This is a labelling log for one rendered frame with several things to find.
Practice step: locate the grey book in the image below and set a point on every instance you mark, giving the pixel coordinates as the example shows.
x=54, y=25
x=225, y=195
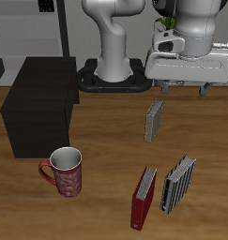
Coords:
x=153, y=122

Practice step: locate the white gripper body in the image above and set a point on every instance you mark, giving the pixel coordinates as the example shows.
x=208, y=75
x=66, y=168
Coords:
x=187, y=67

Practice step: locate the black and white striped book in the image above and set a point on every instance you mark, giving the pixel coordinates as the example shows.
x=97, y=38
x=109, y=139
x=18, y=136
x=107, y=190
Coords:
x=178, y=186

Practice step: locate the dark brown desk caddy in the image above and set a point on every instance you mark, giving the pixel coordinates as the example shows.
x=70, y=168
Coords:
x=40, y=104

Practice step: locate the red book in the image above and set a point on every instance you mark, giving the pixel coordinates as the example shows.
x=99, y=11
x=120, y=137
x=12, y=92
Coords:
x=143, y=200

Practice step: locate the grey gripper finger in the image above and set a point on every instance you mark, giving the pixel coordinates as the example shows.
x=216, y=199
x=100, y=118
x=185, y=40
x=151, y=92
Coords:
x=164, y=86
x=205, y=88

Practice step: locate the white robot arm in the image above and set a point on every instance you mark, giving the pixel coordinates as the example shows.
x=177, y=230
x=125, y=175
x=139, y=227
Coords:
x=114, y=47

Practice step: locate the green pot plant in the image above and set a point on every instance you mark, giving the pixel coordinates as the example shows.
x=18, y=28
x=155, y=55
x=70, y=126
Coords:
x=164, y=23

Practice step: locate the red patterned mug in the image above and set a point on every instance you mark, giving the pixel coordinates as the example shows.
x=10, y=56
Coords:
x=67, y=173

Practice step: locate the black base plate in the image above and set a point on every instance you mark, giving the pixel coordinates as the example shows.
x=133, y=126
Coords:
x=87, y=82

